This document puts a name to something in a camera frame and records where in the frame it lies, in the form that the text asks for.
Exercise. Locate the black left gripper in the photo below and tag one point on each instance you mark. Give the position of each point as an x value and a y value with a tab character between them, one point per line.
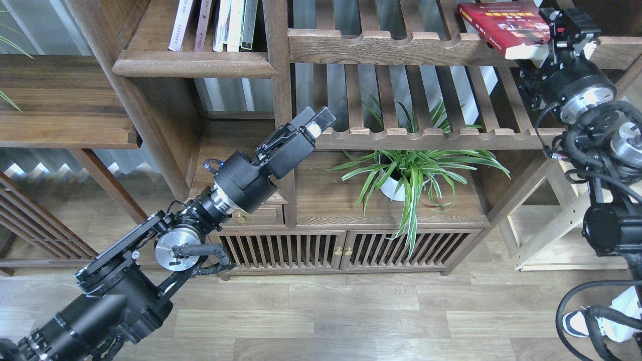
244	183

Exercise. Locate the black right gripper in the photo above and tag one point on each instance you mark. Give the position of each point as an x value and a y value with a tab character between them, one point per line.
566	76

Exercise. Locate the red book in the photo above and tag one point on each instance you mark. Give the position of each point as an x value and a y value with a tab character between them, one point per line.
523	31

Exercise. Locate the maroon book with white characters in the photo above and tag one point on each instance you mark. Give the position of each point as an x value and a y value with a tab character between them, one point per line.
203	24

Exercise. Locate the white thick book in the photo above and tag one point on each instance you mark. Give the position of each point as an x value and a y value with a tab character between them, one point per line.
181	24

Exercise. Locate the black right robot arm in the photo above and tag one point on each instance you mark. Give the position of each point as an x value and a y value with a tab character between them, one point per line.
603	138

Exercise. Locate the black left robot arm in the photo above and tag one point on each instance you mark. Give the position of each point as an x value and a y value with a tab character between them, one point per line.
127	289

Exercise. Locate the white plant pot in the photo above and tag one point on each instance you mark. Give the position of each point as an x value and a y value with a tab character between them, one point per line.
391	188

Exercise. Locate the green spider plant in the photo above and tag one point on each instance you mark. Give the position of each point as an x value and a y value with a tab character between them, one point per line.
417	171

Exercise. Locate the dark wooden bookshelf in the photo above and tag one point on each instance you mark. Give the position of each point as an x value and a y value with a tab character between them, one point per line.
434	86

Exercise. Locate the white upright book middle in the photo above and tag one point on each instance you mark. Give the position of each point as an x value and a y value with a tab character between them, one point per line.
235	26

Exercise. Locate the white upright book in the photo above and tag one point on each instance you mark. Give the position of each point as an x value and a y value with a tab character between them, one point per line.
221	29
235	26

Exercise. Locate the white upright book left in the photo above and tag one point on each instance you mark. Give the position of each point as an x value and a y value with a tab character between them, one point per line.
221	29

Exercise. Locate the dark upright book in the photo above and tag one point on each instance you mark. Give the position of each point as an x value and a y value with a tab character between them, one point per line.
249	21

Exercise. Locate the person leg grey trousers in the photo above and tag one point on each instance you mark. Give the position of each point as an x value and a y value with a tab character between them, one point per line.
627	303

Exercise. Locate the white and navy sneaker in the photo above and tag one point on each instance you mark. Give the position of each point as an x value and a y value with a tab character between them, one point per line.
574	324

